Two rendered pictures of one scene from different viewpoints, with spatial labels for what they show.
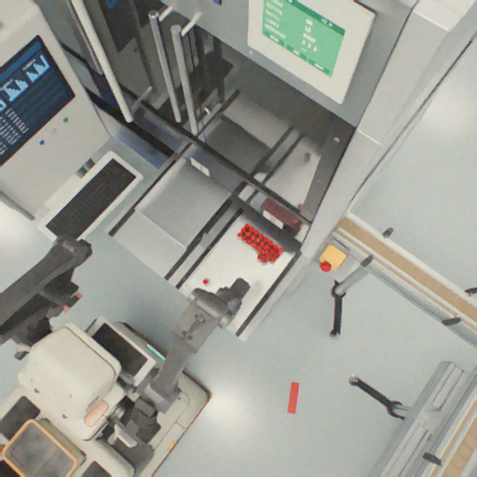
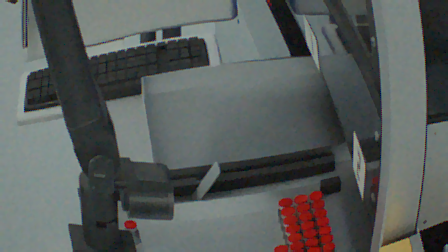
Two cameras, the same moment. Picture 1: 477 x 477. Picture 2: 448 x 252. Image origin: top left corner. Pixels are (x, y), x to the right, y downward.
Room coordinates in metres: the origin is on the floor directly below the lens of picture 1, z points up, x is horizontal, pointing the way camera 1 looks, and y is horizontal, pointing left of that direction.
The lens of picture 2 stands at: (-0.52, -0.92, 1.98)
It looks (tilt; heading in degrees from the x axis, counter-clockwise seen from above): 34 degrees down; 45
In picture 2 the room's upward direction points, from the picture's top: 5 degrees counter-clockwise
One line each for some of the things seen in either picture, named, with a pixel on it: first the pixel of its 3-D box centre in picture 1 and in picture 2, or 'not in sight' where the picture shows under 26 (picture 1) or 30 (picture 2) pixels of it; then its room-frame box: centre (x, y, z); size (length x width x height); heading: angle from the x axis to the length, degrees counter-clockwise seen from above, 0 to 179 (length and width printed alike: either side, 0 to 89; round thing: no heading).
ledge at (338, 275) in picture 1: (336, 258); not in sight; (0.42, -0.38, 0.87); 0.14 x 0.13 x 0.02; 140
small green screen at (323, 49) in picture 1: (301, 32); not in sight; (0.53, -0.12, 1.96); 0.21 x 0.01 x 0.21; 50
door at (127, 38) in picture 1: (134, 49); not in sight; (0.88, 0.27, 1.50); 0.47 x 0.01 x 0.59; 50
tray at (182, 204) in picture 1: (188, 197); (261, 114); (0.68, 0.19, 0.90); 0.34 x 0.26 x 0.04; 140
